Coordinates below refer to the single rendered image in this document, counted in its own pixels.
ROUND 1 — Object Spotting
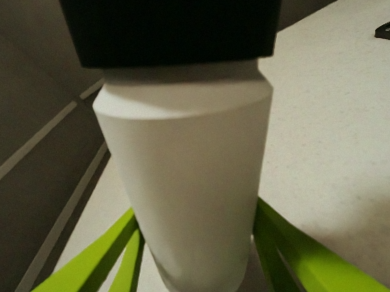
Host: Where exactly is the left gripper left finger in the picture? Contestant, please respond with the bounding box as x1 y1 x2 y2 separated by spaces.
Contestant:
32 206 146 292

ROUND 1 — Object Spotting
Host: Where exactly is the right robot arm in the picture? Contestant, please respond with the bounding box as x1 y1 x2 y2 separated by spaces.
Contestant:
374 21 390 40

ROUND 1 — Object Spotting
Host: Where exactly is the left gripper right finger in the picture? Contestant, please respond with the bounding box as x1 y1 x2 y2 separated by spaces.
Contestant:
252 196 390 292

